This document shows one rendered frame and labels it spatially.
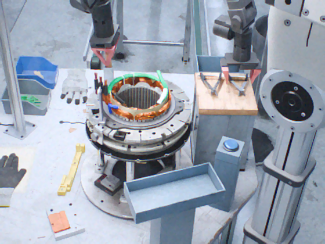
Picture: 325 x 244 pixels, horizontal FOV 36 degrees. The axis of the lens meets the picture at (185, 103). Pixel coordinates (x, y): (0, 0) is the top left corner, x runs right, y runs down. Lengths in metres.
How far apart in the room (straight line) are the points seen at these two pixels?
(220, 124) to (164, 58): 2.12
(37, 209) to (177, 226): 0.50
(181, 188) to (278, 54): 0.54
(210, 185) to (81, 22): 2.93
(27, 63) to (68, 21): 1.98
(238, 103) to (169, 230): 0.48
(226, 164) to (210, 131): 0.18
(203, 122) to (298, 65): 0.69
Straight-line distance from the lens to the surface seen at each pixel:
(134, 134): 1.44
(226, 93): 1.67
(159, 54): 3.78
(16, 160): 1.84
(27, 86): 2.11
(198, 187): 1.41
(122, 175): 1.76
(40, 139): 1.92
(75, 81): 2.14
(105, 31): 1.46
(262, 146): 3.07
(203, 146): 1.71
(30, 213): 1.69
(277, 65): 1.05
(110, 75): 1.56
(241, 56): 1.61
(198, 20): 2.69
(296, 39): 0.96
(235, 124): 1.66
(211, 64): 1.87
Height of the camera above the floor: 2.07
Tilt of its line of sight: 38 degrees down
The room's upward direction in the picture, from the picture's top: 5 degrees clockwise
